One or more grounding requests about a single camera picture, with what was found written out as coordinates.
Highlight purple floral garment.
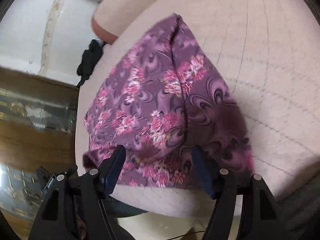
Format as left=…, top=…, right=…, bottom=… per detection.
left=82, top=14, right=253, bottom=189

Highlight dark trousers leg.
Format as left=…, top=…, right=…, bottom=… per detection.
left=103, top=196, right=147, bottom=218

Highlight brown wooden cabinet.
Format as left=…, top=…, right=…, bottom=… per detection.
left=1, top=68, right=79, bottom=239

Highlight black cloth on sofa edge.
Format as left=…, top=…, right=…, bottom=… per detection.
left=76, top=40, right=106, bottom=88

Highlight pink quilted sofa seat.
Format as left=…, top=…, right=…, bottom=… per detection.
left=75, top=0, right=320, bottom=218

